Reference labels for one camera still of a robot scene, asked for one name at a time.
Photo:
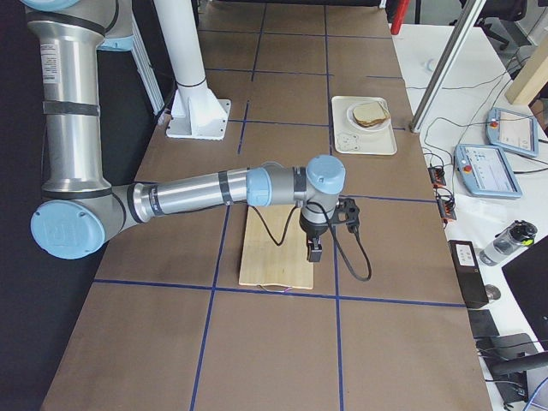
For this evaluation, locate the near teach pendant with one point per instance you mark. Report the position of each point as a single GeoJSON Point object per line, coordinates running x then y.
{"type": "Point", "coordinates": [485, 171]}

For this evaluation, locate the teach pendant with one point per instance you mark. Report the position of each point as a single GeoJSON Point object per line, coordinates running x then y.
{"type": "Point", "coordinates": [485, 171]}
{"type": "Point", "coordinates": [514, 132]}

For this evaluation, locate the bread slice on plate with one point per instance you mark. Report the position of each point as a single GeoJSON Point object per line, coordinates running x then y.
{"type": "Point", "coordinates": [372, 123]}

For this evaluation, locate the white round plate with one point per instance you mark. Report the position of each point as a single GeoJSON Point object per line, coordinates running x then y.
{"type": "Point", "coordinates": [350, 116]}

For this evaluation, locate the far teach pendant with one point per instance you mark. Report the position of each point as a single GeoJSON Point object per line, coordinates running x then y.
{"type": "Point", "coordinates": [514, 132]}

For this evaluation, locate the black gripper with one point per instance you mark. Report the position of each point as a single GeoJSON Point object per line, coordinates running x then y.
{"type": "Point", "coordinates": [312, 229]}

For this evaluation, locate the black rectangular box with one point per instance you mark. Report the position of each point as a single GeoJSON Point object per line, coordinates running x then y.
{"type": "Point", "coordinates": [468, 273]}

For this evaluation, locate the bread slice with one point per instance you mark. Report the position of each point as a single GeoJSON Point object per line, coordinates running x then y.
{"type": "Point", "coordinates": [370, 110]}
{"type": "Point", "coordinates": [372, 123]}

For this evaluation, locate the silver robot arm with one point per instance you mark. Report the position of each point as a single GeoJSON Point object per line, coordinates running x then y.
{"type": "Point", "coordinates": [82, 210]}

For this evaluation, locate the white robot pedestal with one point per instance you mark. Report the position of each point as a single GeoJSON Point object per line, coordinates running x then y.
{"type": "Point", "coordinates": [196, 112]}

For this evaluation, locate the clear water bottle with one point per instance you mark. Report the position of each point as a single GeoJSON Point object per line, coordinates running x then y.
{"type": "Point", "coordinates": [518, 235]}

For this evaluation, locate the wooden cutting board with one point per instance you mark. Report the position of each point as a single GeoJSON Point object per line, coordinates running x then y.
{"type": "Point", "coordinates": [275, 249]}

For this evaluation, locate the black monitor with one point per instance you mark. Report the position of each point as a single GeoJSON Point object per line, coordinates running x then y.
{"type": "Point", "coordinates": [526, 276]}

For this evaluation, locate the aluminium frame post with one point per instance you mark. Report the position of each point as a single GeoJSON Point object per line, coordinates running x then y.
{"type": "Point", "coordinates": [465, 22]}

